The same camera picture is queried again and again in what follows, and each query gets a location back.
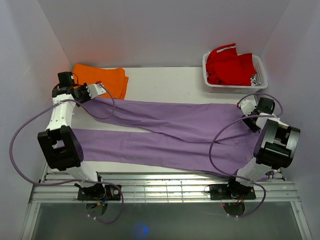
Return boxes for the purple trousers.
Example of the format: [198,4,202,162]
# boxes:
[73,98,259,174]

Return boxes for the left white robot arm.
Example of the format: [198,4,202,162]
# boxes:
[37,71,107,200]

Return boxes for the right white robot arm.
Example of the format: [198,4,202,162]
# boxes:
[225,97,301,199]

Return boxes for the folded orange trousers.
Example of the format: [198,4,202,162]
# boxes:
[72,63,129,100]

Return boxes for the red trousers in basket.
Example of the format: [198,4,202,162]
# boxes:
[205,43,257,86]

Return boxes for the white plastic basket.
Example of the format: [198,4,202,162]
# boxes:
[202,52,268,94]

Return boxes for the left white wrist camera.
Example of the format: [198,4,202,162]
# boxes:
[86,82,107,99]

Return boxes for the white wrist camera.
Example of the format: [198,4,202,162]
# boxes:
[86,82,107,99]
[237,99,257,117]

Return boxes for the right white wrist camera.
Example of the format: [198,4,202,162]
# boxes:
[237,99,257,117]

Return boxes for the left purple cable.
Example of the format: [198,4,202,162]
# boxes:
[9,81,125,224]

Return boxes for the purple cable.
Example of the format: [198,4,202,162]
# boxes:
[9,81,125,224]
[209,93,285,218]

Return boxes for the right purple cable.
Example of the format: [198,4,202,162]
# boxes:
[209,93,285,218]

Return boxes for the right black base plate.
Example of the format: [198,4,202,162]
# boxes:
[208,183,256,201]

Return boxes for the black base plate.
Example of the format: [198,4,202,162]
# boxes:
[76,184,121,201]
[208,183,256,201]

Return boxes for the aluminium rail frame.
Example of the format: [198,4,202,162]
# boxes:
[28,134,301,205]

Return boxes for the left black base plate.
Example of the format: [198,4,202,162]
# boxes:
[76,184,121,201]

